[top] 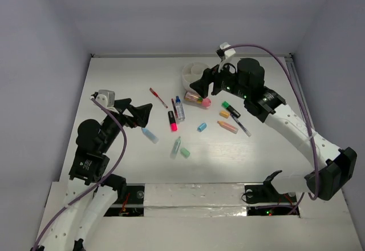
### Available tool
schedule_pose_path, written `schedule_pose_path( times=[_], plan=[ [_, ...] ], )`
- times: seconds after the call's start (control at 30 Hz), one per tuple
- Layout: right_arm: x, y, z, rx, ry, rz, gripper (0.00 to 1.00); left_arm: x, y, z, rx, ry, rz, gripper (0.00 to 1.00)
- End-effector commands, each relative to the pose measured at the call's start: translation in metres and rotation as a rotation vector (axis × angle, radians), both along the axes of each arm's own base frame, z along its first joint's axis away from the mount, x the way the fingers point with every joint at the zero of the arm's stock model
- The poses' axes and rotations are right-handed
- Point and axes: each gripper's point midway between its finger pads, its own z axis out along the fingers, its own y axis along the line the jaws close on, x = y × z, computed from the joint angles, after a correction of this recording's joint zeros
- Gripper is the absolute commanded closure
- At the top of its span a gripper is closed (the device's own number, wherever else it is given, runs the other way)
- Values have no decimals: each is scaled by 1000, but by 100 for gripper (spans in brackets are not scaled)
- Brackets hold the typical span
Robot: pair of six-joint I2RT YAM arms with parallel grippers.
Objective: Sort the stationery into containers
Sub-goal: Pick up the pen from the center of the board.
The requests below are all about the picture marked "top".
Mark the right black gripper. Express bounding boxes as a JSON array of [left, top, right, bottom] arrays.
[[189, 58, 249, 99]]

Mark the green black highlighter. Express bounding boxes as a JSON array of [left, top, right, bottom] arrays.
[[222, 101, 241, 118]]

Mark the dark red pen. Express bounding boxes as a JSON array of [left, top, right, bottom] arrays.
[[171, 98, 180, 124]]

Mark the dark blue pen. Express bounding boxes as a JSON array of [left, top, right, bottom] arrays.
[[230, 114, 251, 137]]

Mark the pink black highlighter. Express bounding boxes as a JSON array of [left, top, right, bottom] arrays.
[[168, 111, 178, 132]]

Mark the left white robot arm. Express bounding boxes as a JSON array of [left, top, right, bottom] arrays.
[[32, 96, 153, 250]]

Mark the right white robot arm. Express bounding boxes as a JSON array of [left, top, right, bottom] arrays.
[[190, 58, 357, 201]]

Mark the pink capped pencil tube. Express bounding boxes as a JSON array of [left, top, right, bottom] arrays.
[[184, 91, 212, 109]]

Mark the white round desk organizer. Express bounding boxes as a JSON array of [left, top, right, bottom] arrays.
[[181, 62, 209, 93]]

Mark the orange marker cap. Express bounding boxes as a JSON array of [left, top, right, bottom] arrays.
[[220, 111, 230, 119]]

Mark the blue pastel highlighter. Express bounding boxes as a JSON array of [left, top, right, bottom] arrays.
[[141, 128, 159, 144]]

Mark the blue marker cap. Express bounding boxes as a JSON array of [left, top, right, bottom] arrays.
[[197, 123, 207, 132]]

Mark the clear spray bottle blue cap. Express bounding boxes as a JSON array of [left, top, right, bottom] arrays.
[[175, 96, 185, 122]]

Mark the orange pastel highlighter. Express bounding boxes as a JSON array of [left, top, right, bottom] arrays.
[[217, 121, 238, 134]]

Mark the green pastel highlighter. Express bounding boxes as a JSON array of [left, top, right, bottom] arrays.
[[170, 136, 181, 159]]

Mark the green marker cap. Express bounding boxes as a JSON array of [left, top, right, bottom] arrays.
[[180, 148, 190, 158]]

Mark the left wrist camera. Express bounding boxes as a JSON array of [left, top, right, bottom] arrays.
[[90, 90, 117, 112]]

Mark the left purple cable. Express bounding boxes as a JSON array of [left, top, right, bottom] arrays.
[[30, 99, 128, 251]]

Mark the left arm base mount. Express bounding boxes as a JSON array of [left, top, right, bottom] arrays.
[[104, 184, 145, 217]]

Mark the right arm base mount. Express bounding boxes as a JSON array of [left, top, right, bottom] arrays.
[[241, 184, 298, 217]]

